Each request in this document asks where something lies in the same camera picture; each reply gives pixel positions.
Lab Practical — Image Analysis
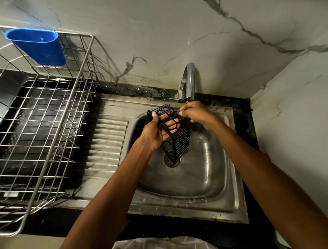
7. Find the person's right hand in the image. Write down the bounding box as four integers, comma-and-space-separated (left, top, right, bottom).
179, 100, 218, 130

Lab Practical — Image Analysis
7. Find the person's left hand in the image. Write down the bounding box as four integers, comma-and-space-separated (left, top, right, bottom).
139, 112, 181, 152

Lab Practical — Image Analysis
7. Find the black wire basket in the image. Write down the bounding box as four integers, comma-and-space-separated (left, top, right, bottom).
146, 104, 192, 165

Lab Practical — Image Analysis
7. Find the steel wire dish rack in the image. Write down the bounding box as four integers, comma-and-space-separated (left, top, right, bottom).
0, 25, 99, 237

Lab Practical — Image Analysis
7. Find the person's right forearm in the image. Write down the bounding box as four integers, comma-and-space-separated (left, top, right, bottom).
210, 115, 328, 249

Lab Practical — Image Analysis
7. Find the person's left forearm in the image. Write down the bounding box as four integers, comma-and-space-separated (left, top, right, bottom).
60, 138, 157, 249

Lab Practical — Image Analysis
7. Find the person's patterned clothing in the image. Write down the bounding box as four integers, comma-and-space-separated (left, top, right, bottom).
112, 236, 218, 249

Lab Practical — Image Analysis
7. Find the round sink drain strainer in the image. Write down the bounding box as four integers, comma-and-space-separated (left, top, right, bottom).
163, 151, 181, 169

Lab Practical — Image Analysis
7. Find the chrome sink faucet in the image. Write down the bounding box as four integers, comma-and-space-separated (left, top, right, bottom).
169, 62, 196, 103

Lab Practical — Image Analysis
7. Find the stainless steel sink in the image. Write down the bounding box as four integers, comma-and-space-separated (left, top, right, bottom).
54, 93, 249, 224

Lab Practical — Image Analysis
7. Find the dark steel drip tray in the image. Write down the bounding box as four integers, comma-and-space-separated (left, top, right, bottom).
0, 70, 95, 198

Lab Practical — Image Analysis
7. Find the blue plastic cutlery holder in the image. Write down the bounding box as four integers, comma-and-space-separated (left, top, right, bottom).
4, 27, 66, 67

